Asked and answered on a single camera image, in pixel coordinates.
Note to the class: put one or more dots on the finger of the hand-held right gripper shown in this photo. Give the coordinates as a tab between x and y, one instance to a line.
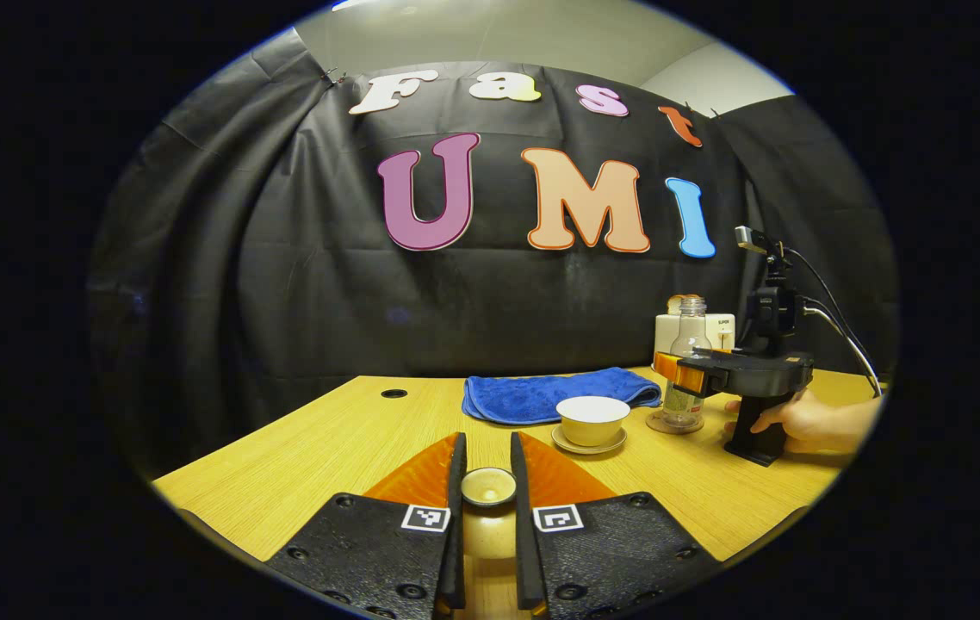
666	368

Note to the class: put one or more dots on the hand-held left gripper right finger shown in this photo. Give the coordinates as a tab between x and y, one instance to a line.
520	534

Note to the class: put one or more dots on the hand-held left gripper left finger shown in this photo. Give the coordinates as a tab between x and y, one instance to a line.
456	534

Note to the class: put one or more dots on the cream teacup lid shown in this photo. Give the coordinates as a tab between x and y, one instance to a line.
488	486

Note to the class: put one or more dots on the round cork coaster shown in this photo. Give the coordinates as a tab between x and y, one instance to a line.
658	425

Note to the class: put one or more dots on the cream ceramic teacup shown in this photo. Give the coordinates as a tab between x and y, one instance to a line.
593	426

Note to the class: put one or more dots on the white toaster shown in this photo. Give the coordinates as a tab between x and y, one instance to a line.
722	331

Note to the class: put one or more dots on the brown toast slice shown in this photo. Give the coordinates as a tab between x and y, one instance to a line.
674	303

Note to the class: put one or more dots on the cream ceramic saucer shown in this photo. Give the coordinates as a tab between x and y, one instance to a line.
589	449

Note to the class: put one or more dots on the blue folded towel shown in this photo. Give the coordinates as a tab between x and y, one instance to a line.
524	396

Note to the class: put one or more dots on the black backdrop cloth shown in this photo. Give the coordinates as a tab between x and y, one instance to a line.
283	301

